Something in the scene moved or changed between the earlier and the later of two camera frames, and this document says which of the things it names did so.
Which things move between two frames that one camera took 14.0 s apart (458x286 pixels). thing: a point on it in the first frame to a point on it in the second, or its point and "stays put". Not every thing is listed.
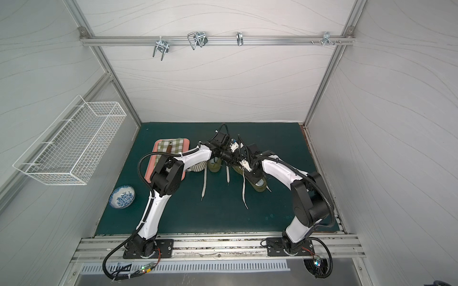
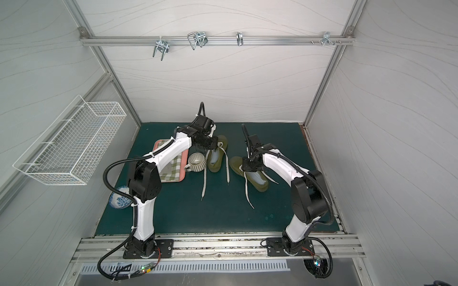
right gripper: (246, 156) to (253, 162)
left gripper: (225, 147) to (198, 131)
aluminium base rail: (95, 248) stays put
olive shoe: (252, 184) stays put
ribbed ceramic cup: (198, 167) stays put
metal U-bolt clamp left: (162, 46) stays put
